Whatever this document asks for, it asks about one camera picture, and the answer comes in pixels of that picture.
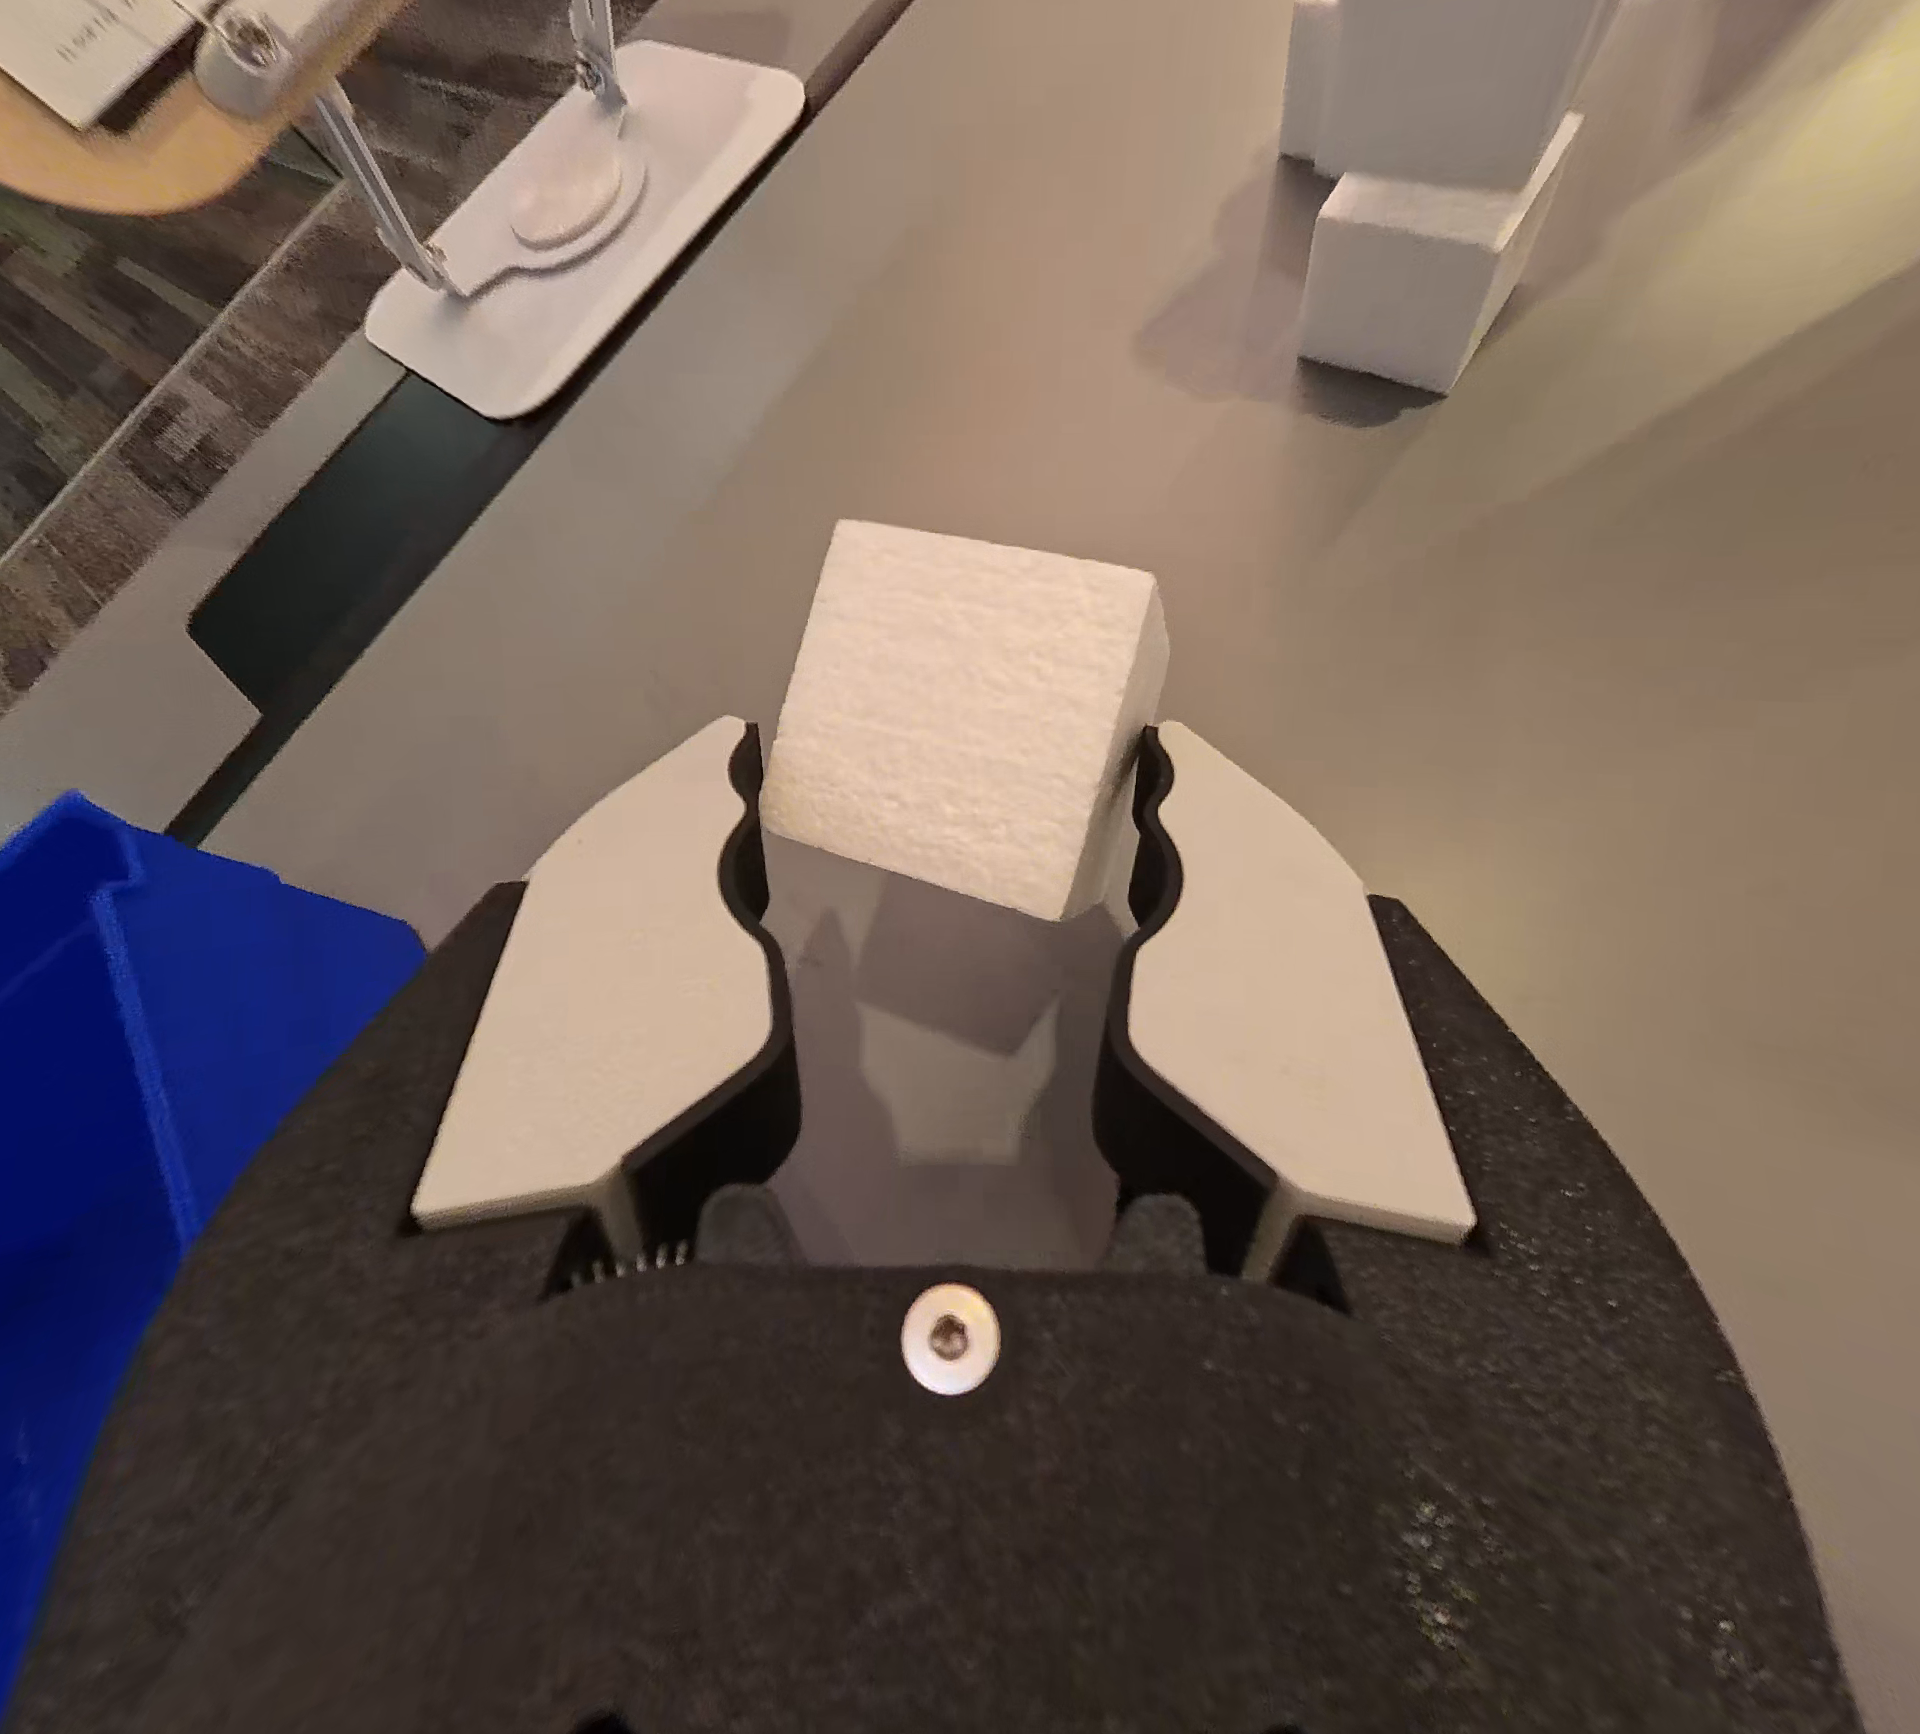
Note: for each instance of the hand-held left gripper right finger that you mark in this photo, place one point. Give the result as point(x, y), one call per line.
point(1290, 1028)

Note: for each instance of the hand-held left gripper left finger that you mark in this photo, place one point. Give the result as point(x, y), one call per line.
point(601, 1015)

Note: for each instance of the white hard foam cube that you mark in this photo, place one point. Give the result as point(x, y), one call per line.
point(960, 698)
point(1395, 278)
point(1485, 8)
point(1313, 54)

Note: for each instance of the blue plastic bin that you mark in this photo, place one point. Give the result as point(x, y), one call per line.
point(104, 1089)

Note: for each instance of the white and wooden document stand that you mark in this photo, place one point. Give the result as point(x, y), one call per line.
point(660, 188)

